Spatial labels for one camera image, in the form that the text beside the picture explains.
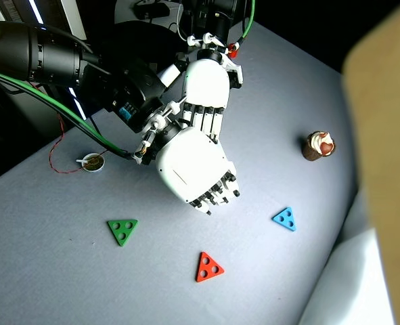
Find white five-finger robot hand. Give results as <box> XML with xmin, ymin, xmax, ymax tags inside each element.
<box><xmin>158</xmin><ymin>58</ymin><xmax>231</xmax><ymax>145</ymax></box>
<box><xmin>154</xmin><ymin>126</ymin><xmax>241</xmax><ymax>217</ymax></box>

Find small black device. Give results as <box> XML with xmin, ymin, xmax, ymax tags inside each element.
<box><xmin>133</xmin><ymin>1</ymin><xmax>171</xmax><ymax>20</ymax></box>

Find white toy soup bowl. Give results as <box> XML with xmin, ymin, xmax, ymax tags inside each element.
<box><xmin>75</xmin><ymin>152</ymin><xmax>106</xmax><ymax>174</ymax></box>

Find green triangle block three holes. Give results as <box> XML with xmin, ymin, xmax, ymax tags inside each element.
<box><xmin>106</xmin><ymin>218</ymin><xmax>139</xmax><ymax>247</ymax></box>

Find red triangle block three holes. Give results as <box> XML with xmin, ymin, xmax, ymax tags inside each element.
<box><xmin>194</xmin><ymin>251</ymin><xmax>226</xmax><ymax>283</ymax></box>

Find blue triangle block three holes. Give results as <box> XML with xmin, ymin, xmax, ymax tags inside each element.
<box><xmin>271</xmin><ymin>206</ymin><xmax>298</xmax><ymax>233</ymax></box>

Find grey table cloth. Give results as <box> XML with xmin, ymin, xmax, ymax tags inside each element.
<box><xmin>0</xmin><ymin>20</ymin><xmax>395</xmax><ymax>325</ymax></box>

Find brown toy cupcake white cream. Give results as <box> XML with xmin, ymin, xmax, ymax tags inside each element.
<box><xmin>301</xmin><ymin>130</ymin><xmax>337</xmax><ymax>163</ymax></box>

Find white panel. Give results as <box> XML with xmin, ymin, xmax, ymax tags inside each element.
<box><xmin>60</xmin><ymin>0</ymin><xmax>88</xmax><ymax>41</ymax></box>

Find tan blurred board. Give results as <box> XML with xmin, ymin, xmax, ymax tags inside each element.
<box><xmin>342</xmin><ymin>0</ymin><xmax>400</xmax><ymax>325</ymax></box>

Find green cable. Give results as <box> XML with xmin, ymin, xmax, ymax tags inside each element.
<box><xmin>241</xmin><ymin>0</ymin><xmax>257</xmax><ymax>47</ymax></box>
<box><xmin>0</xmin><ymin>68</ymin><xmax>133</xmax><ymax>160</ymax></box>

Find thin red wire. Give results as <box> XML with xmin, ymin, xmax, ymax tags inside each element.
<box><xmin>48</xmin><ymin>113</ymin><xmax>110</xmax><ymax>175</ymax></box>

